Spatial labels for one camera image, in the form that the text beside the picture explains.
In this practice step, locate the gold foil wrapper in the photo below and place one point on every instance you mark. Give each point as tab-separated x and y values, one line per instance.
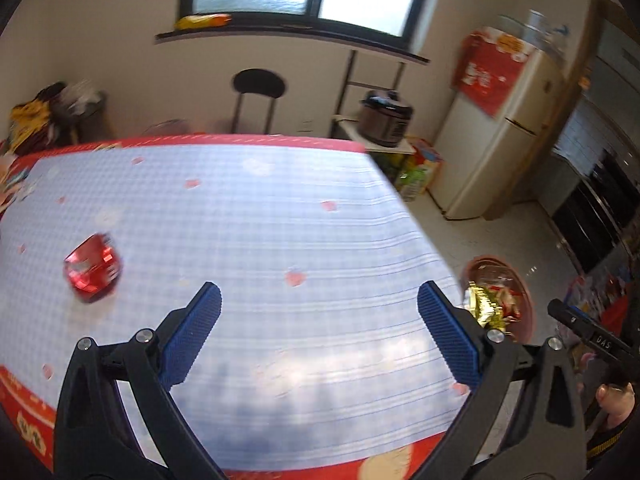
482	307

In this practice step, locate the red printed cloth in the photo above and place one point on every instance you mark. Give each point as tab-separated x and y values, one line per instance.
485	75

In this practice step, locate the yellow snack bag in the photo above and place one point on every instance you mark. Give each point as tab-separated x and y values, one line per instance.
202	21

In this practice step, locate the black integrated stove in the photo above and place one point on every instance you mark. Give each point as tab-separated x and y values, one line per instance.
595	210

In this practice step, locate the checked plastic tablecloth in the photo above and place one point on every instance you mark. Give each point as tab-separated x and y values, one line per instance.
250	220

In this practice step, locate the brown pressure cooker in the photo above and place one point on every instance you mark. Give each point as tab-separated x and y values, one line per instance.
385	120

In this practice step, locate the black round-back chair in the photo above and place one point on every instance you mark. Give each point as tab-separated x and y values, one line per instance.
259	82

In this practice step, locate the red and white wrappers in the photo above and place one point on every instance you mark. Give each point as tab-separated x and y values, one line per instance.
505	292

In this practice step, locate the yellow and black bag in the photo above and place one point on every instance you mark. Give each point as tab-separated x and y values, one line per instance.
32	120

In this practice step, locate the colourful wrappers pile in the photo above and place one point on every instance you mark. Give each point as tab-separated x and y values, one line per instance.
15	180

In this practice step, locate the red hanging cloth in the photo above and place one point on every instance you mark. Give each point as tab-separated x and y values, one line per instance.
614	312

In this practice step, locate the green and white bag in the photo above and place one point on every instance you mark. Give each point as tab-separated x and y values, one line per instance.
415	185

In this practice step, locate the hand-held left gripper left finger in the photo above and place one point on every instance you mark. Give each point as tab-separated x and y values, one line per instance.
192	335

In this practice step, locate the kitchen wall cabinets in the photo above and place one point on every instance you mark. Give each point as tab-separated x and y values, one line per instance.
620	60

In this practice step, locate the small white-top stand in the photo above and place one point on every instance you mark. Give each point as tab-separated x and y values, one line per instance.
400	149

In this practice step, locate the person's right hand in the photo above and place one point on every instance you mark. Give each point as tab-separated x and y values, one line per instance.
617	402

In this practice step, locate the wooden door frame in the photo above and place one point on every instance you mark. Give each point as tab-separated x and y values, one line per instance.
585	60

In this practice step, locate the pile of plastic bags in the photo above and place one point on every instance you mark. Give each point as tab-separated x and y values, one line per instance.
592	287

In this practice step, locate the cream two-door fridge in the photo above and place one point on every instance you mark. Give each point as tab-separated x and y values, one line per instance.
490	160

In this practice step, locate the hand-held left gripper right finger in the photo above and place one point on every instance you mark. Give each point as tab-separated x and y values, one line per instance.
450	335

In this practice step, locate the clear plastic containers stack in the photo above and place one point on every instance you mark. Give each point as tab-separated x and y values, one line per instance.
542	30

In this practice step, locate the red foil wrapper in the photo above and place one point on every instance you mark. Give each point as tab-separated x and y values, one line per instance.
92	270

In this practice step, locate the brown plastic basin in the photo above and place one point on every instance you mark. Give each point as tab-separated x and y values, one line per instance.
527	310

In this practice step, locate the grey kitchen base cabinets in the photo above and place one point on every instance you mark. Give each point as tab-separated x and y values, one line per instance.
560	180

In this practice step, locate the dark window sill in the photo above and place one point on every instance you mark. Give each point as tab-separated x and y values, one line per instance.
300	35

